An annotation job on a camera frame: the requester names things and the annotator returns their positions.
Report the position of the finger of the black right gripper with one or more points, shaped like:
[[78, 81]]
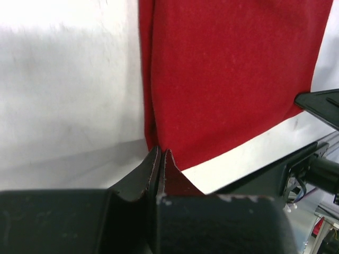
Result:
[[322, 105]]

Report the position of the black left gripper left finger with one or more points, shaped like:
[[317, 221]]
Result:
[[140, 180]]

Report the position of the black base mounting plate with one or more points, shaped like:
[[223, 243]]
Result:
[[272, 180]]

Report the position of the red t-shirt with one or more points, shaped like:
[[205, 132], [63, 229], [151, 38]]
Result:
[[216, 74]]

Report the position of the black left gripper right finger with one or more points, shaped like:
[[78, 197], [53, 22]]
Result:
[[171, 181]]

